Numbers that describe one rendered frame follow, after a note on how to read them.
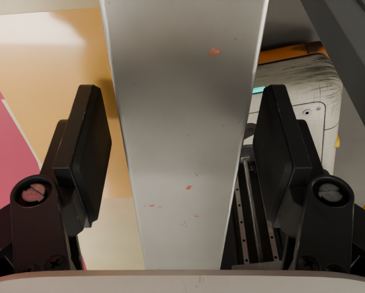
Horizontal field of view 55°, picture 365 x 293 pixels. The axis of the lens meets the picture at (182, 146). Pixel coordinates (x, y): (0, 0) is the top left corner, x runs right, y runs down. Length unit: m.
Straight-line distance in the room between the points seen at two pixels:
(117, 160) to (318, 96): 0.94
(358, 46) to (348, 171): 1.48
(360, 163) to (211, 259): 1.68
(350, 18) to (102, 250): 0.36
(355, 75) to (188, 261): 0.28
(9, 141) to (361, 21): 0.39
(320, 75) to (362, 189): 1.04
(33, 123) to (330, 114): 1.03
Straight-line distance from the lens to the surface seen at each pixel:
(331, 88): 1.08
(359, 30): 0.44
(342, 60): 0.43
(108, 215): 0.21
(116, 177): 0.18
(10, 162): 0.19
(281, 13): 1.23
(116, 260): 0.26
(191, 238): 0.16
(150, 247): 0.17
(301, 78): 1.08
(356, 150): 1.76
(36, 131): 0.17
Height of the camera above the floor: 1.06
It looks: 43 degrees down
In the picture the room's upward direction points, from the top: 180 degrees counter-clockwise
